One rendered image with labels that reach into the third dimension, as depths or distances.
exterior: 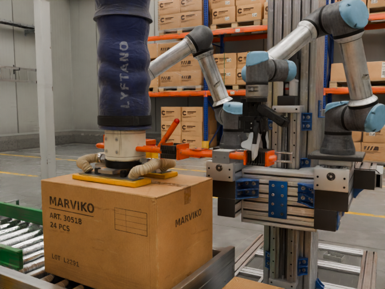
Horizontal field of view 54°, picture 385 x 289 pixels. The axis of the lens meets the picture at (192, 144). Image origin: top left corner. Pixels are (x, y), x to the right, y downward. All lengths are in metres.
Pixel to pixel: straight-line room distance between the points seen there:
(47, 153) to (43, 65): 0.96
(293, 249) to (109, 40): 1.31
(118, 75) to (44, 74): 3.01
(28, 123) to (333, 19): 11.27
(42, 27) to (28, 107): 7.93
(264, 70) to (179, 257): 0.74
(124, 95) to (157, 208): 0.48
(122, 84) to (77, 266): 0.74
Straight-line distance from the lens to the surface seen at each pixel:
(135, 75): 1.53
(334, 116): 1.77
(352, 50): 1.63
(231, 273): 1.84
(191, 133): 9.47
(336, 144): 1.77
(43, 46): 4.54
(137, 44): 1.56
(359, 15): 1.61
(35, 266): 1.93
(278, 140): 1.94
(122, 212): 1.41
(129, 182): 1.46
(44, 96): 4.49
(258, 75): 1.29
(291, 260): 2.05
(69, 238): 1.64
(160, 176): 1.60
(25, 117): 12.28
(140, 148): 1.54
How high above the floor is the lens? 1.25
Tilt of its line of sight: 6 degrees down
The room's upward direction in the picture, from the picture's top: straight up
